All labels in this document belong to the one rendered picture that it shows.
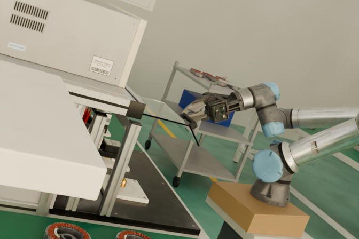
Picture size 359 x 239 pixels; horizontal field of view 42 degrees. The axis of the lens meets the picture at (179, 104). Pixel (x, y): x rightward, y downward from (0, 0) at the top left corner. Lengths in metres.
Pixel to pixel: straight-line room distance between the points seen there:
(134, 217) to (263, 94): 0.63
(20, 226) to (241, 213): 0.80
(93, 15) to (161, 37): 5.84
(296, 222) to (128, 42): 0.93
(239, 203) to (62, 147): 1.32
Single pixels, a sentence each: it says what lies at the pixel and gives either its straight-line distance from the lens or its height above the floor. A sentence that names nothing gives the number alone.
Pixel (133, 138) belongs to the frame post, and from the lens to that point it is 1.30.
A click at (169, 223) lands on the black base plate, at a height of 0.77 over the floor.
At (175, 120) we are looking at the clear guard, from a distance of 1.44.
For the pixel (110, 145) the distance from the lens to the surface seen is 1.48.
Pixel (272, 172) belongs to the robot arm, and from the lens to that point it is 1.66.
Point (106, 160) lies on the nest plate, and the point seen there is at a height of 0.78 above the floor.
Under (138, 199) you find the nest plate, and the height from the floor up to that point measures 0.78.
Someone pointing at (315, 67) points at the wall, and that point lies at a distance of 8.56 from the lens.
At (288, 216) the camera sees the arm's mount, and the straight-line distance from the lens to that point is 1.79.
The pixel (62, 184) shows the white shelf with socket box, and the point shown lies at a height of 1.18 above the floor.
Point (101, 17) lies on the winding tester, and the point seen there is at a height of 1.29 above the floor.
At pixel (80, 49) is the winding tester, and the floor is 1.19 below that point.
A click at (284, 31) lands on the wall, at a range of 8.06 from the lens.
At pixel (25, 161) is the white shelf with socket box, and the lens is 0.44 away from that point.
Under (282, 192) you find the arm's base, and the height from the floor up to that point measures 0.88.
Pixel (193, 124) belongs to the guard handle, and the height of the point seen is 1.05.
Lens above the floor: 1.36
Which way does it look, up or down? 10 degrees down
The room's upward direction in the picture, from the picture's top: 20 degrees clockwise
